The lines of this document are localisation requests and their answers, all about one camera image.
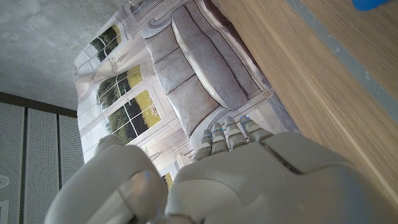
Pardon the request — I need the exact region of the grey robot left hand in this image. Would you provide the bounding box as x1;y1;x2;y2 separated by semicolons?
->
43;114;398;224

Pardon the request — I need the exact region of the printed sofa room backdrop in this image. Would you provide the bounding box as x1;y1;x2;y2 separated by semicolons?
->
72;0;302;189

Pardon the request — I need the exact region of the grey tape outline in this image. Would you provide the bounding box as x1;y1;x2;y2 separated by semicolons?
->
285;0;398;123

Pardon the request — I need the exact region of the blue pouch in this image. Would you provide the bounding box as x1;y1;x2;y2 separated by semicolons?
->
351;0;391;11

